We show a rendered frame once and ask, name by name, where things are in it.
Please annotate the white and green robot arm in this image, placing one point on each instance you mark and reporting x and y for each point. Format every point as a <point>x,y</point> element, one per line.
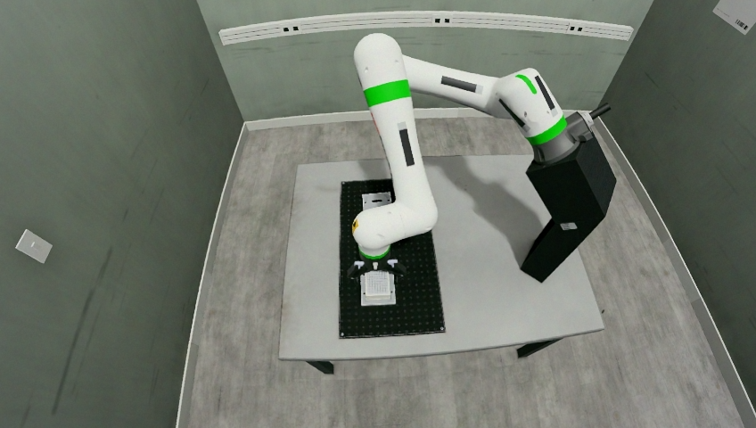
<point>387,82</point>

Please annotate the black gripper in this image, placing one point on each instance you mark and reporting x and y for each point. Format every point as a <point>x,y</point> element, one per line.
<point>391,266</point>

